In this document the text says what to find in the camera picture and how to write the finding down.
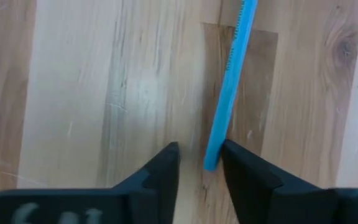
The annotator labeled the blue pencil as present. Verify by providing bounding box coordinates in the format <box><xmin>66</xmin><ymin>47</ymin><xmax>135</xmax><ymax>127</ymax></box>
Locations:
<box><xmin>203</xmin><ymin>0</ymin><xmax>259</xmax><ymax>172</ymax></box>

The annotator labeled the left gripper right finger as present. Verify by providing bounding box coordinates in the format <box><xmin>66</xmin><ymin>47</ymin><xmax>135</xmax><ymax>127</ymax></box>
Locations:
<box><xmin>220</xmin><ymin>138</ymin><xmax>358</xmax><ymax>224</ymax></box>

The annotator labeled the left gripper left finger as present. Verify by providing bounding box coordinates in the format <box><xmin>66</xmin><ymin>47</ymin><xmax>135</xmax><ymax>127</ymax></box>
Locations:
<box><xmin>0</xmin><ymin>141</ymin><xmax>181</xmax><ymax>224</ymax></box>

